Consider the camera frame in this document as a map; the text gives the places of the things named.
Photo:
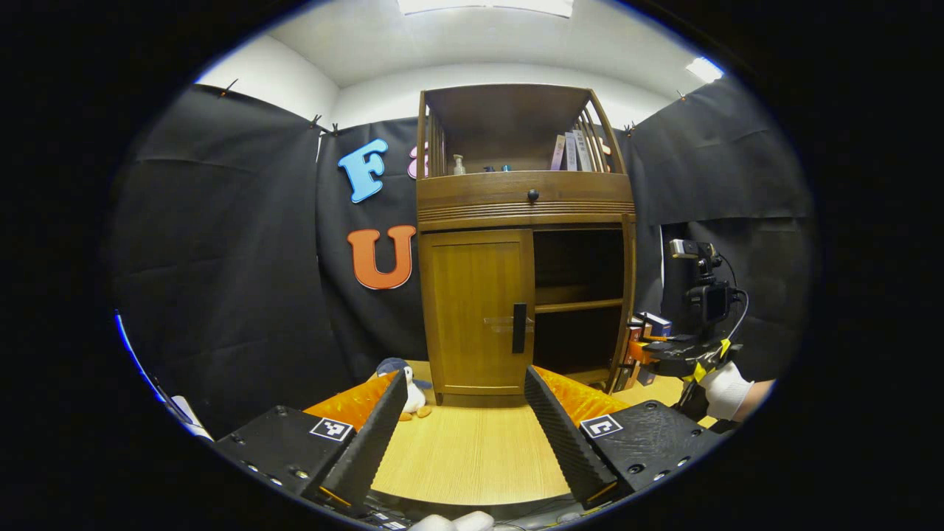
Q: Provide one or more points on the wooden drawer with black knob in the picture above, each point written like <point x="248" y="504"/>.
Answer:
<point x="472" y="193"/>

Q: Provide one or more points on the pale grey book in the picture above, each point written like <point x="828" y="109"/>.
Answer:
<point x="570" y="151"/>

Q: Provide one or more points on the dark blue book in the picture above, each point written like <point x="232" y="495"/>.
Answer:
<point x="656" y="323"/>

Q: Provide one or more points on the wooden shoe cabinet door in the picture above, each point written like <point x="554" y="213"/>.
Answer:
<point x="627" y="280"/>
<point x="472" y="295"/>

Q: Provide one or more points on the large ceiling light panel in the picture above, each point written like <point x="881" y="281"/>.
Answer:
<point x="487" y="6"/>

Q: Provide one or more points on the wooden double-door shoe cabinet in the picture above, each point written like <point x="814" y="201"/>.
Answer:
<point x="509" y="110"/>

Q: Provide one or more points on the black backdrop cloth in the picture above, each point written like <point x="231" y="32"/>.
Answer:
<point x="221" y="258"/>

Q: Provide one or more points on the clear pump bottle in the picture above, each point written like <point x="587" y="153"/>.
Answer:
<point x="459" y="167"/>

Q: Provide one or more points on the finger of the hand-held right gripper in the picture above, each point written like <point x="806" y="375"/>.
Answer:
<point x="641" y="352"/>

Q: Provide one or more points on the wooden inner cabinet shelf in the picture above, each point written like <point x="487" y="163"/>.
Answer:
<point x="579" y="305"/>

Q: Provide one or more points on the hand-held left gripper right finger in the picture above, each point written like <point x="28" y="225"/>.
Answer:
<point x="564" y="442"/>

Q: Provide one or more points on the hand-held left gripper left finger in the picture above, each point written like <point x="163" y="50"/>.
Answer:
<point x="369" y="450"/>

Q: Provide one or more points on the white plush duck toy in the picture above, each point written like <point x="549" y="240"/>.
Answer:
<point x="414" y="398"/>

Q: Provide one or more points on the small ceiling light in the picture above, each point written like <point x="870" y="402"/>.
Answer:
<point x="704" y="70"/>

